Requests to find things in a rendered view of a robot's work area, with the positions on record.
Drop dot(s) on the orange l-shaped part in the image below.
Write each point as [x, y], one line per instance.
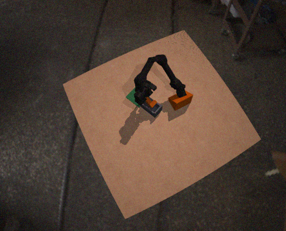
[150, 103]

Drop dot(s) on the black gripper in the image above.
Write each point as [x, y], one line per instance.
[152, 86]

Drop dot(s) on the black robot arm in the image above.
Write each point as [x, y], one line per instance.
[142, 84]

